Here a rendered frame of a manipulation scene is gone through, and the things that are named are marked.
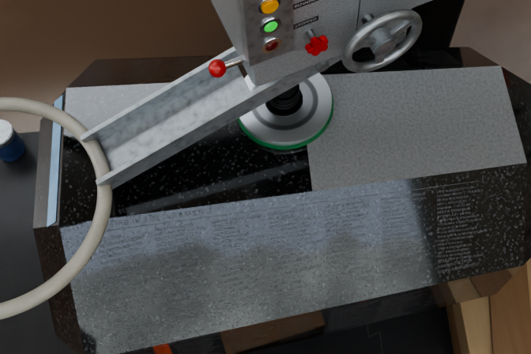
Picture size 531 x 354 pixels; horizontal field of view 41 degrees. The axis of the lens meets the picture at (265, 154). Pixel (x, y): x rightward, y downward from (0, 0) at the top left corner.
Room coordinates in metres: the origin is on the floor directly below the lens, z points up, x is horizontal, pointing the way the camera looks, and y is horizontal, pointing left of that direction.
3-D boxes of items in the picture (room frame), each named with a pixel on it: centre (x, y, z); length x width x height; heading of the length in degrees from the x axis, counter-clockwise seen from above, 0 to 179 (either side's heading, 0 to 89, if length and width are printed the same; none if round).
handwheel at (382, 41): (0.72, -0.20, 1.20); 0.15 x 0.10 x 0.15; 108
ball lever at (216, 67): (0.68, 0.05, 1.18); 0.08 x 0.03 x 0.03; 108
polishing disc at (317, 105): (0.79, -0.05, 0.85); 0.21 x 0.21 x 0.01
